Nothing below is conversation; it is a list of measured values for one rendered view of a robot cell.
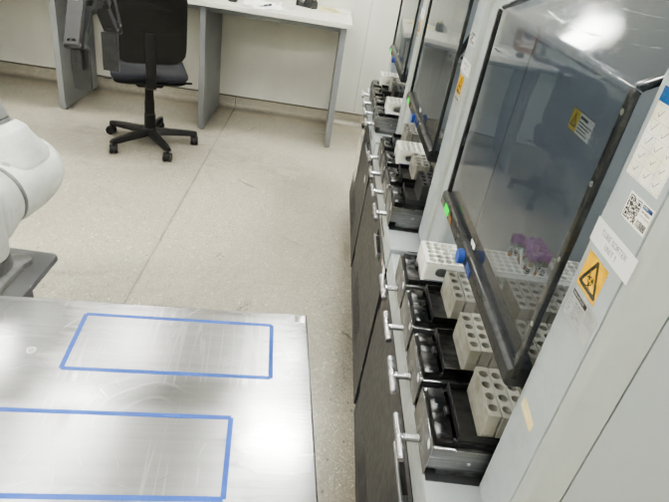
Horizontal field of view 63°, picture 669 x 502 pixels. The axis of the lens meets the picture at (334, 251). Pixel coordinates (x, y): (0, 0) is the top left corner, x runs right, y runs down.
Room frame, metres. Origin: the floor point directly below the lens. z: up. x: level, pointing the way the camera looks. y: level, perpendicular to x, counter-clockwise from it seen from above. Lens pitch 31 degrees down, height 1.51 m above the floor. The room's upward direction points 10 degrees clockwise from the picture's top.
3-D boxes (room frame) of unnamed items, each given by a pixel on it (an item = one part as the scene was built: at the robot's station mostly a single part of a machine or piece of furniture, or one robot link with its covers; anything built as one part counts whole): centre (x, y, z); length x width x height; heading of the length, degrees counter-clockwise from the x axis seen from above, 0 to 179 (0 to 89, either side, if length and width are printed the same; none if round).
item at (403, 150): (1.86, -0.30, 0.83); 0.30 x 0.10 x 0.06; 94
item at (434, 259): (1.15, -0.36, 0.83); 0.30 x 0.10 x 0.06; 94
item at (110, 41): (1.06, 0.49, 1.22); 0.03 x 0.01 x 0.07; 94
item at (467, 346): (0.84, -0.28, 0.85); 0.12 x 0.02 x 0.06; 4
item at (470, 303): (0.99, -0.29, 0.85); 0.12 x 0.02 x 0.06; 4
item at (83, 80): (0.92, 0.48, 1.22); 0.03 x 0.01 x 0.07; 94
